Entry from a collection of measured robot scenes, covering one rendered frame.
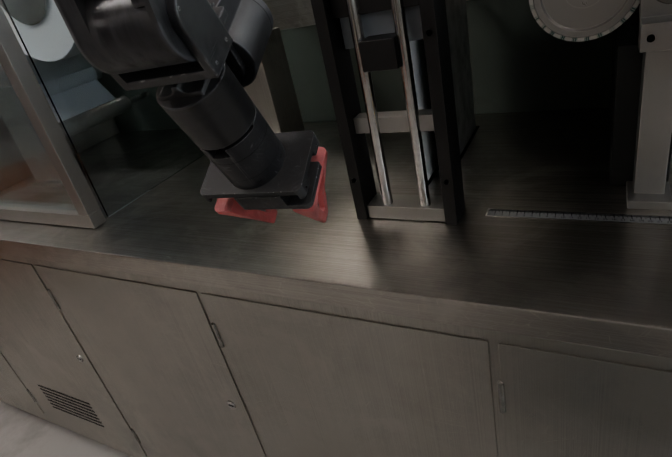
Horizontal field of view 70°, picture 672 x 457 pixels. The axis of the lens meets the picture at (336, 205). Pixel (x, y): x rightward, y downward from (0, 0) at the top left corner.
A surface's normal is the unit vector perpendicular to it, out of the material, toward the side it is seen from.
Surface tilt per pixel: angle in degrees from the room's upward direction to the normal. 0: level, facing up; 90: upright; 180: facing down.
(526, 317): 90
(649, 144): 90
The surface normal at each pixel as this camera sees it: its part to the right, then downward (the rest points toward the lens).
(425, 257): -0.21, -0.87
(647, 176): -0.43, 0.49
